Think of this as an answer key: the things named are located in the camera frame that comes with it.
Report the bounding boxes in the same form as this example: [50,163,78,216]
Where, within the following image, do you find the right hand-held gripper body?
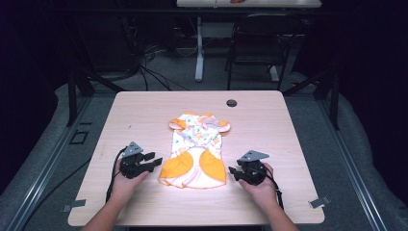
[237,149,270,187]

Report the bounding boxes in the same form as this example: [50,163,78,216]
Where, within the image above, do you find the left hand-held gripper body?
[118,141,152,180]

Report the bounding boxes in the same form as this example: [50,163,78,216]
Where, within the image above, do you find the orange and white baby garment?
[158,111,232,190]

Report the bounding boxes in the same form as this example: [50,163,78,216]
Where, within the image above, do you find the person's left hand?
[110,159,150,204]

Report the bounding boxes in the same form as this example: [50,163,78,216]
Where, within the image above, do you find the person's right hand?
[238,162,279,207]

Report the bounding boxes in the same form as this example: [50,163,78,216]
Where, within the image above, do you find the grey tape strip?
[61,198,88,214]
[308,195,331,210]

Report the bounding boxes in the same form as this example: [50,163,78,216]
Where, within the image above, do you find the black folding chair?
[224,13,304,91]

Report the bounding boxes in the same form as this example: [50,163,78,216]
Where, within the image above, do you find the white background table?
[176,0,322,83]

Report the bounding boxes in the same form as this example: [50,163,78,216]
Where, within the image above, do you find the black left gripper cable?
[105,146,129,204]

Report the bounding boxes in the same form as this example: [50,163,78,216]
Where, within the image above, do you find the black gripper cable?
[262,163,285,211]
[105,146,129,204]

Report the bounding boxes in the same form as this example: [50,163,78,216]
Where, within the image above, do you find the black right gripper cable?
[262,163,285,211]

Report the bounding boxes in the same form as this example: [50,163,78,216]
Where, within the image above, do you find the black floor cables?
[128,44,191,92]

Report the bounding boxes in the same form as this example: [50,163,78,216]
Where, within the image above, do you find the black metal frame stand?
[61,13,126,128]
[282,18,342,131]

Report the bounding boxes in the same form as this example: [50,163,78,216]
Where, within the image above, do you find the aluminium floor rail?
[6,95,94,231]
[316,95,391,231]

